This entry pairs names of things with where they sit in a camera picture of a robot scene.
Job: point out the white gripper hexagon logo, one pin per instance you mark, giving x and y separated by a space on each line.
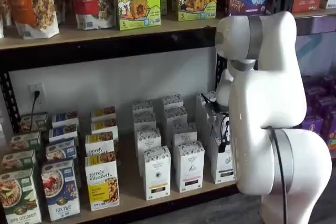
224 90

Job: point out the white box green strip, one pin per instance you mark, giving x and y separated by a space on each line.
200 95
210 140
202 119
227 166

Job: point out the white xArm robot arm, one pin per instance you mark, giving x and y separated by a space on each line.
267 90

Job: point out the white box pink strip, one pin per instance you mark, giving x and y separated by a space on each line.
190 166
172 100
183 132
176 115

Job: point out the purple snack box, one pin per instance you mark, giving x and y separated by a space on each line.
313 129
330 132
321 104

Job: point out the wooden shelf board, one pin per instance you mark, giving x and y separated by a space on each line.
128 195
315 12
78 36

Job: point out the yellow purely elizabeth box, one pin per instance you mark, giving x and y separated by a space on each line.
103 125
99 142
103 112
102 182

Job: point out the black metal shelf unit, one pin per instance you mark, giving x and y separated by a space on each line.
309 26
105 53

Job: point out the blue flax oatmeal box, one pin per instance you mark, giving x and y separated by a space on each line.
60 149
63 130
60 190
64 117

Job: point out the green oatmeal box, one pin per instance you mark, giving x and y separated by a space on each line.
15 195
17 159
25 141
32 121

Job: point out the red label granola bag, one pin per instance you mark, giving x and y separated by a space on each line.
92 1

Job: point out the orange label granola bag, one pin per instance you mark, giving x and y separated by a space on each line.
31 3

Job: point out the white wall outlet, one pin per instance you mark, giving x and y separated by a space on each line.
41 87

